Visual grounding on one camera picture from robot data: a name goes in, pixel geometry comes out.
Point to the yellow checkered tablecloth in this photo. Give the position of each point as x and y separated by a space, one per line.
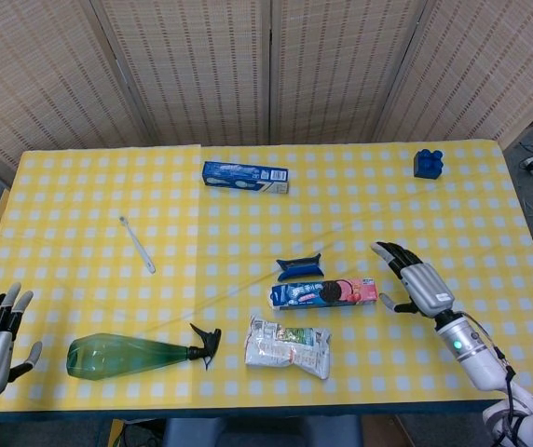
387 209
85 195

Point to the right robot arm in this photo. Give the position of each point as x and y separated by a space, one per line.
471 358

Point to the woven folding screen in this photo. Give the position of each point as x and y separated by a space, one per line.
201 70

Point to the Oreo cookie pack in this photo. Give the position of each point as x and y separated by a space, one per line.
322 293

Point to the grey blue chair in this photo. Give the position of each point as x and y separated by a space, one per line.
257 433

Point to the blue toothpaste box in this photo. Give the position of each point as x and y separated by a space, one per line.
238 174

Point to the blue toy building block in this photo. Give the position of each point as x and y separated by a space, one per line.
427 165

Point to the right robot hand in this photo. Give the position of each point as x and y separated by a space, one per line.
427 288

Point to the green spray bottle black trigger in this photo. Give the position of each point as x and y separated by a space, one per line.
117 356

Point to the white toothbrush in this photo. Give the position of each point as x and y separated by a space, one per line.
138 247

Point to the crumpled white snack bag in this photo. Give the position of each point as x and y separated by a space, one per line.
285 349

